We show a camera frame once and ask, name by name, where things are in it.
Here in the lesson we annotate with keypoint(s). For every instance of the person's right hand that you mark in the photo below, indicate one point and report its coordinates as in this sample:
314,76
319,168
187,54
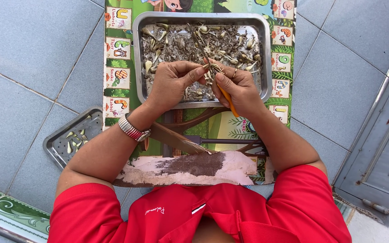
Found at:
240,91

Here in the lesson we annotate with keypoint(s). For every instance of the small perforated steel tray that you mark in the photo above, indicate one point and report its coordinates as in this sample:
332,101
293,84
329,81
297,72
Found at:
59,145

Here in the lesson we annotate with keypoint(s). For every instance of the person's left hand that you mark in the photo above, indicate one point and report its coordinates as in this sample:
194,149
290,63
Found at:
167,84

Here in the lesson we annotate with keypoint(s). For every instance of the small unpeeled bulb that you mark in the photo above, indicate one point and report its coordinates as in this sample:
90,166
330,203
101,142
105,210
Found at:
214,69

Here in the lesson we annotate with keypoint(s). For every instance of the heap of bulbs and peels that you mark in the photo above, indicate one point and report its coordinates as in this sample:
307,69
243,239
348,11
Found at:
221,42

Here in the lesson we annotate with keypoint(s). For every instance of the silver metal wristwatch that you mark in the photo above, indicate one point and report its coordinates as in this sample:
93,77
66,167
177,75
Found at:
132,130

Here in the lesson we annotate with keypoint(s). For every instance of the colourful alphabet play mat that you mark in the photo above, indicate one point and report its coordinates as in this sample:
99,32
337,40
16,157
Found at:
120,44

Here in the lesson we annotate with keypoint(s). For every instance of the grey metal door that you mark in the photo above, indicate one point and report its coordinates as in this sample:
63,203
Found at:
380,162

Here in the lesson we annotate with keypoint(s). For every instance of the grey door bolt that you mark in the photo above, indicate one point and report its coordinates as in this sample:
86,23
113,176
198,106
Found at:
377,206

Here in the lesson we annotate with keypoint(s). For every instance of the large steel baking tray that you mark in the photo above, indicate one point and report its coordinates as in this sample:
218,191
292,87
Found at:
265,67

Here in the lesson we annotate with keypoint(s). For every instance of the group of peeled white bulbs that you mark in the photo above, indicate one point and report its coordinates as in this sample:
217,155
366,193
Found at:
74,143

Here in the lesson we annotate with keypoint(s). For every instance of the red polo shirt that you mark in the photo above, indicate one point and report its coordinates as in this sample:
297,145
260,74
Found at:
282,209

